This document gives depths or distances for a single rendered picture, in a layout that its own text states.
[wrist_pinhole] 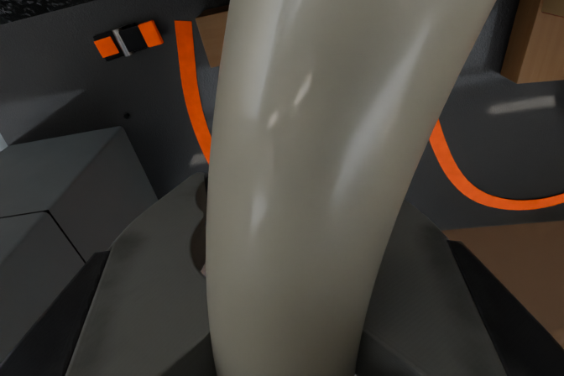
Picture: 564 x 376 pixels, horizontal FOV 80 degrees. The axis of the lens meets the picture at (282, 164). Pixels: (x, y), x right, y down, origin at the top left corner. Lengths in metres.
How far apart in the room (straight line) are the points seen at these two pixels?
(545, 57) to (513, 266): 0.97
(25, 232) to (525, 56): 1.23
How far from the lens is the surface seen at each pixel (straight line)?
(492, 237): 1.63
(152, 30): 0.98
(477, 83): 1.19
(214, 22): 0.87
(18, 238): 0.83
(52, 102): 1.25
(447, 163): 1.28
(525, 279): 1.92
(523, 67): 1.13
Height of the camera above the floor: 0.98
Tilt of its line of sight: 58 degrees down
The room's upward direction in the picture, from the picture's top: 179 degrees clockwise
